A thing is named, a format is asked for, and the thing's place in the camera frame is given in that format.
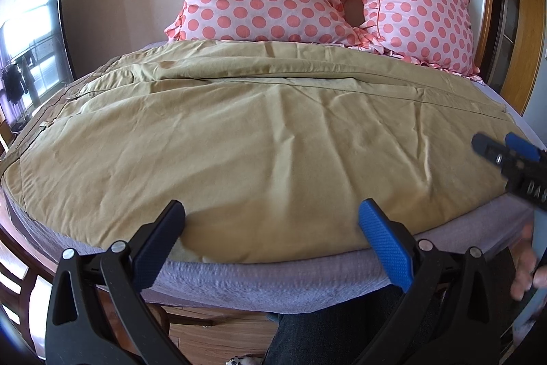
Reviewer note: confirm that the person's right hand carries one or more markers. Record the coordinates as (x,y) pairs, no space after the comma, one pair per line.
(528,274)

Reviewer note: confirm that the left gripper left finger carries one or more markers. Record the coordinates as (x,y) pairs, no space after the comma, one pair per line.
(153,242)

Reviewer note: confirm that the tan khaki pants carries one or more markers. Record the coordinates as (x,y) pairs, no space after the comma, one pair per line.
(256,151)

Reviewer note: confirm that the wall mounted black television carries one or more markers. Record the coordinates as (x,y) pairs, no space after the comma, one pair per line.
(35,59)

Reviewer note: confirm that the pink polka dot pillow right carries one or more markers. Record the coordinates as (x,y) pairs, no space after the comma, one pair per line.
(431,33)

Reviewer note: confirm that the lavender bed sheet mattress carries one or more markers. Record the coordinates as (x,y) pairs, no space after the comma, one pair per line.
(273,279)

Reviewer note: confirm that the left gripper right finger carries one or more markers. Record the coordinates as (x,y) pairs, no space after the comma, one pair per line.
(391,242)

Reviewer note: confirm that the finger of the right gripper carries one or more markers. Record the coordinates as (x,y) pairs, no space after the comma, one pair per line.
(491,150)
(523,147)

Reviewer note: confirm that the dark wooden chair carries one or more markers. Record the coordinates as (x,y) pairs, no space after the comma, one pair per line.
(25,286)

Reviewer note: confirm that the person's leg in jeans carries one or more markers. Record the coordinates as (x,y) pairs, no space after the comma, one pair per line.
(335,335)

